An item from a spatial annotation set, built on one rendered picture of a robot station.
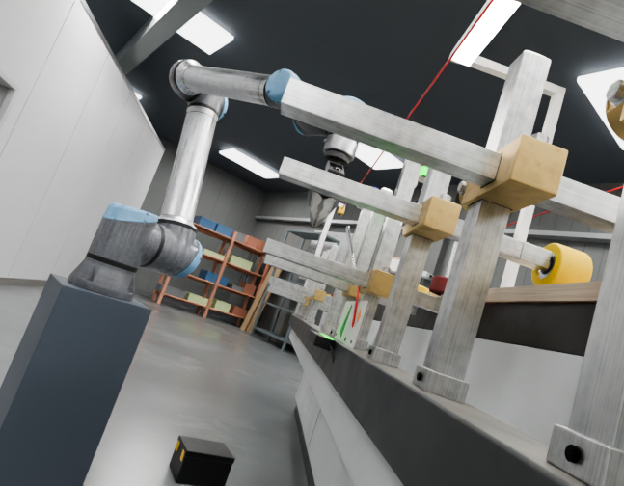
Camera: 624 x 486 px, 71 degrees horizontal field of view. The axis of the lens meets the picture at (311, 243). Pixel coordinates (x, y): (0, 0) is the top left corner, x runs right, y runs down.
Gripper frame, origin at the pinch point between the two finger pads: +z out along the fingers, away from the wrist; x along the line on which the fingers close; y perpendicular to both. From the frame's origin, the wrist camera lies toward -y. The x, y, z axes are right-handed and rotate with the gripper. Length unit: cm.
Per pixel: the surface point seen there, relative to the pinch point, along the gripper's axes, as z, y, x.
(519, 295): 9, -43, -35
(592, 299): 10, -61, -35
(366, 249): 1.2, 6.5, -16.4
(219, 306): 65, 831, 91
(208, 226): -83, 790, 164
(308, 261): 13.2, -21.9, -0.2
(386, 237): 1.8, -18.5, -15.4
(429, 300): 12.5, -22.5, -27.7
